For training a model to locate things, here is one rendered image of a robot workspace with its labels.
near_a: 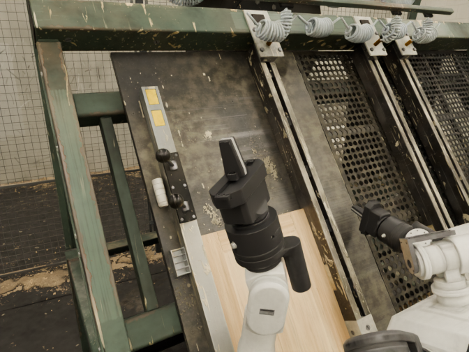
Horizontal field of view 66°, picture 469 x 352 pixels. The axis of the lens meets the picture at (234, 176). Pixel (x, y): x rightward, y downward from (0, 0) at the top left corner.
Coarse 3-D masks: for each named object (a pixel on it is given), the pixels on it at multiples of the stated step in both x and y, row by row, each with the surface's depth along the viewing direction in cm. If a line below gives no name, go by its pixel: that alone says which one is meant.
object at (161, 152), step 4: (164, 148) 91; (156, 152) 90; (160, 152) 89; (164, 152) 89; (168, 152) 90; (156, 156) 90; (160, 156) 89; (164, 156) 89; (168, 156) 90; (160, 160) 90; (164, 160) 90; (168, 160) 90; (172, 164) 99; (176, 164) 101; (172, 168) 100; (176, 168) 100
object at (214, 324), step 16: (144, 96) 106; (160, 96) 108; (144, 112) 108; (160, 128) 105; (160, 144) 103; (176, 224) 100; (192, 224) 99; (192, 240) 97; (192, 256) 96; (192, 272) 95; (208, 272) 96; (208, 288) 94; (208, 304) 93; (208, 320) 92; (224, 320) 93; (208, 336) 92; (224, 336) 92
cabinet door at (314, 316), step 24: (288, 216) 115; (216, 240) 102; (312, 240) 115; (216, 264) 100; (312, 264) 112; (216, 288) 97; (240, 288) 100; (288, 288) 106; (312, 288) 109; (240, 312) 98; (288, 312) 104; (312, 312) 107; (336, 312) 110; (240, 336) 96; (288, 336) 101; (312, 336) 104; (336, 336) 107
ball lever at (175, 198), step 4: (172, 196) 87; (176, 196) 87; (180, 196) 87; (168, 200) 87; (172, 200) 86; (176, 200) 86; (180, 200) 87; (168, 204) 88; (172, 204) 87; (176, 204) 86; (180, 204) 87; (184, 204) 96; (176, 208) 87; (184, 208) 97; (188, 208) 98
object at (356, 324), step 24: (288, 24) 115; (264, 48) 123; (264, 72) 125; (264, 96) 127; (288, 120) 122; (288, 144) 119; (288, 168) 121; (312, 168) 118; (312, 192) 115; (312, 216) 115; (336, 240) 113; (336, 264) 109; (336, 288) 111; (360, 288) 110; (360, 312) 109
